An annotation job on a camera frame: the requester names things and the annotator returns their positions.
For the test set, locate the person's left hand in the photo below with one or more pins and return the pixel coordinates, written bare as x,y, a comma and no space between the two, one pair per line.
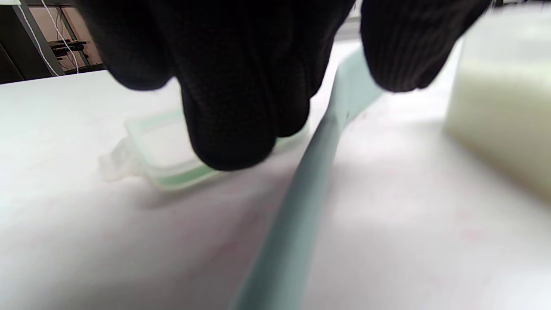
241,64

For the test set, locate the clear container lid green rim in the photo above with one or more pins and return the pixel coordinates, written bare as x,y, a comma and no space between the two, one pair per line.
163,146

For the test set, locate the mint green dessert spatula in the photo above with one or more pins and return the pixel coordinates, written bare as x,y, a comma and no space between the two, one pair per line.
310,181

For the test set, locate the clear plastic sugar container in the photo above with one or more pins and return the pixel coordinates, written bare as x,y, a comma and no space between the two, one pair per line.
499,43

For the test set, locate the white sugar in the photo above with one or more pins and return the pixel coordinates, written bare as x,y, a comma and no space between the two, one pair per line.
503,125

